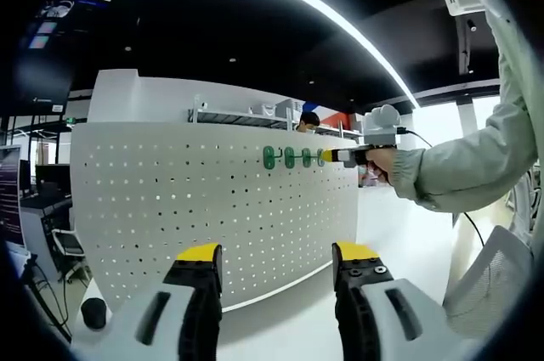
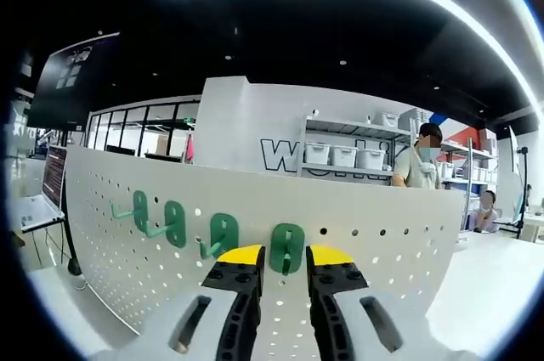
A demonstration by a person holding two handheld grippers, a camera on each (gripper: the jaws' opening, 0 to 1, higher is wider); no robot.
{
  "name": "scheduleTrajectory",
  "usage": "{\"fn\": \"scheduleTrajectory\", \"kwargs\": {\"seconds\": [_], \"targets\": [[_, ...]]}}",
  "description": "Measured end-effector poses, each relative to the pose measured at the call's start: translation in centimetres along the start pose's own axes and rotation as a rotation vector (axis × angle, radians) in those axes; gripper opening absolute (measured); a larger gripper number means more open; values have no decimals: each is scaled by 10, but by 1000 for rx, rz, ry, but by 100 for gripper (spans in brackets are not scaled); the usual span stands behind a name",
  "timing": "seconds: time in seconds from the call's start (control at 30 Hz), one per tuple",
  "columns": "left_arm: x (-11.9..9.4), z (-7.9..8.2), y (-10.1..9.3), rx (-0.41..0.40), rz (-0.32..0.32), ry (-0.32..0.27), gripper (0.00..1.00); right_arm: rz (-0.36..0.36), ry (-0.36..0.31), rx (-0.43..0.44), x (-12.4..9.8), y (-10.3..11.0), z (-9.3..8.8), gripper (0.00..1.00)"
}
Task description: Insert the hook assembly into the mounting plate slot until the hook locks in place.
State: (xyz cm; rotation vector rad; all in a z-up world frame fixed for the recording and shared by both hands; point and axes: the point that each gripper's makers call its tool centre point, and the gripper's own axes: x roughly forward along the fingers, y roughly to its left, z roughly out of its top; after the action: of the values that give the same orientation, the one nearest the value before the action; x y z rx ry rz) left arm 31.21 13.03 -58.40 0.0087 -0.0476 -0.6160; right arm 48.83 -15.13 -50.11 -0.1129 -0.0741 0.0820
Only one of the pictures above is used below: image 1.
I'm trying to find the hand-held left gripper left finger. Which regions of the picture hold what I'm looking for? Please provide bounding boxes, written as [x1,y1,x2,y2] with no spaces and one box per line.
[71,243,224,361]

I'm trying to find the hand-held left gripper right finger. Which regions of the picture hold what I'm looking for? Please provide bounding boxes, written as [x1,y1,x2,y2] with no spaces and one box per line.
[331,240,482,361]

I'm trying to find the white perforated mounting plate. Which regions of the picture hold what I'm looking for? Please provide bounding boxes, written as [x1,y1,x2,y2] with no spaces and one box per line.
[70,121,360,313]

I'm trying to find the person's right hand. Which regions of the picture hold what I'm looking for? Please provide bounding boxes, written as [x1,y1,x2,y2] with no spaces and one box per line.
[365,146,403,186]

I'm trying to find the black round object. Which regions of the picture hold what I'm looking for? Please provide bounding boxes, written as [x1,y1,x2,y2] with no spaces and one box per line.
[80,297,108,330]

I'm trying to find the metal shelf rack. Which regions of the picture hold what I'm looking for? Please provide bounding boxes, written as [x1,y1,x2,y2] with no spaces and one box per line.
[188,96,299,131]

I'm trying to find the white office chair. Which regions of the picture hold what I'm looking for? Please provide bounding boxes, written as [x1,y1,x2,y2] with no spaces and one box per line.
[50,228,89,282]

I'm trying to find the white laptop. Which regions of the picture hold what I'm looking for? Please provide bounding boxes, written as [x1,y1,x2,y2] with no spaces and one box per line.
[0,144,31,254]

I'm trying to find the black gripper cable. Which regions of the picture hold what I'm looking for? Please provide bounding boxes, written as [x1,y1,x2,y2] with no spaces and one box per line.
[397,127,490,254]

